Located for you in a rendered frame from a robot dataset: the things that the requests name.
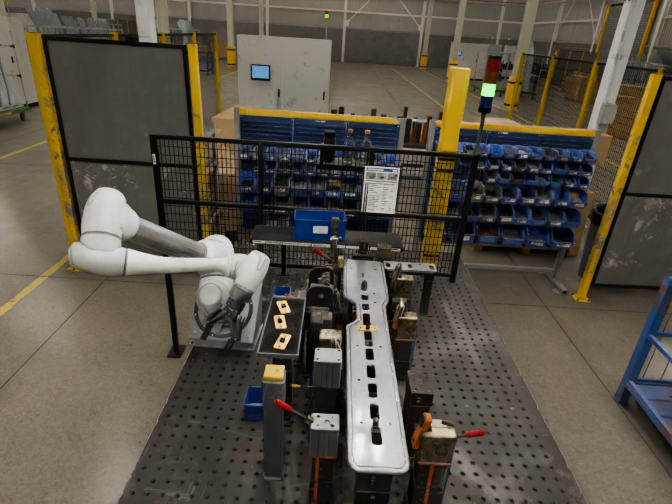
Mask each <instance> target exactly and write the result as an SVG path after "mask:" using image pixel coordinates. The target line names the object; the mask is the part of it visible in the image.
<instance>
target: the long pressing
mask: <svg viewBox="0 0 672 504"><path fill-rule="evenodd" d="M351 268H352V269H351ZM375 269H376V270H375ZM362 273H364V277H362ZM363 280H366V281H367V282H368V287H367V290H366V291H363V290H361V283H362V281H363ZM373 293H375V294H373ZM362 295H367V296H368V300H362ZM343 298H344V299H345V300H347V301H349V302H350V303H352V304H354V305H355V306H356V320H355V321H354V322H352V323H350V324H348V325H347V326H346V330H345V334H346V425H347V464H348V466H349V468H350V469H351V470H353V471H355V472H357V473H368V474H388V475H402V474H405V473H406V472H407V471H408V470H409V467H410V461H409V455H408V448H407V442H406V436H405V429H404V423H403V416H402V410H401V404H400V397H399V391H398V385H397V378H396V372H395V366H394V359H393V353H392V346H391V340H390V334H389V327H388V321H387V315H386V308H385V307H386V305H387V304H388V302H389V294H388V288H387V283H386V277H385V271H384V266H383V263H381V262H379V261H368V260H351V259H344V260H343ZM374 302H376V303H374ZM363 304H367V305H369V310H363V309H362V305H363ZM363 314H368V315H370V325H371V326H377V330H378V331H377V332H371V331H358V325H364V323H363ZM364 332H371V336H372V346H371V347H369V346H365V336H364ZM357 345H358V346H357ZM380 346H381V347H380ZM366 349H372V350H373V357H374V360H367V359H366ZM367 366H374V367H375V378H369V377H368V376H367ZM358 379H360V381H359V380H358ZM369 384H375V385H376V388H377V398H371V397H369V391H368V385H369ZM371 404H373V405H378V408H379V426H373V425H372V422H373V420H372V419H371V418H370V405H371ZM360 422H362V423H360ZM389 424H391V425H389ZM372 428H380V430H381V439H382V445H374V444H373V443H372V432H371V429H372Z"/></svg>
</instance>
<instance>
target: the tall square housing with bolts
mask: <svg viewBox="0 0 672 504"><path fill-rule="evenodd" d="M312 363H313V365H312V383H311V386H323V387H324V388H319V387H316V388H315V399H314V404H313V413H324V414H337V400H336V399H337V390H339V387H340V379H341V366H342V350H341V349H331V348H316V349H315V355H314V360H313V362H312ZM313 370H314V374H313ZM310 427H311V425H309V430H308V431H307V438H306V439H307V440H308V442H307V443H309V444H310V436H309V435H310Z"/></svg>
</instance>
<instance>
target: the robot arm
mask: <svg viewBox="0 0 672 504"><path fill-rule="evenodd" d="M123 241H130V242H133V243H135V244H138V245H141V246H144V247H147V248H149V249H152V250H155V251H158V252H161V253H163V254H166V255H169V256H172V257H175V258H171V257H160V256H155V255H150V254H146V253H142V252H139V251H135V250H132V249H127V248H122V247H121V242H123ZM68 257H69V265H71V266H73V267H74V268H76V269H78V270H81V271H84V272H87V273H91V274H97V275H105V276H129V275H139V274H168V273H185V272H197V273H198V274H200V283H199V287H198V289H197V292H196V304H197V307H198V308H199V310H200V311H201V312H202V313H203V314H204V318H203V320H202V324H203V325H205V328H204V331H203V333H202V335H201V337H200V339H201V340H206V339H207V337H208V335H209V333H210V332H211V330H212V328H213V326H214V325H215V334H217V335H221V332H222V329H223V326H229V327H230V334H231V339H230V338H229V339H228V341H227V343H226V345H225V346H224V348H223V350H222V352H221V355H224V356H227V354H228V352H229V350H230V349H231V348H232V347H233V345H234V343H235V342H236V341H237V342H240V341H241V334H242V327H243V322H244V319H245V317H242V316H240V313H241V312H242V311H243V309H244V307H245V305H246V304H245V303H249V302H250V300H251V298H252V296H253V294H254V292H255V290H256V289H257V288H258V287H259V286H260V284H261V283H262V281H263V279H264V277H265V275H266V273H267V270H268V267H269V263H270V259H269V258H268V257H267V256H266V255H265V254H263V253H261V252H259V251H256V250H254V251H252V252H251V253H250V254H249V255H248V256H247V255H245V254H234V249H233V246H232V244H231V242H230V240H229V239H228V238H226V237H225V236H223V235H210V236H208V237H206V238H205V239H204V240H200V241H198V242H196V241H194V240H192V239H189V238H187V237H184V236H182V235H180V234H177V233H175V232H172V231H170V230H168V229H165V228H163V227H161V226H159V225H156V224H154V223H151V222H149V221H147V220H144V219H142V218H140V217H138V215H137V214H136V212H135V211H133V210H132V209H131V207H130V206H129V205H128V204H126V199H125V197H124V195H123V194H122V193H121V192H119V191H118V190H116V189H113V188H98V189H97V190H96V191H95V192H94V193H92V194H91V195H90V197H89V198H88V200H87V202H86V205H85V208H84V212H83V217H82V223H81V238H80V242H74V243H73V244H72V245H71V247H70V248H69V249H68ZM233 279H234V280H235V283H233Z"/></svg>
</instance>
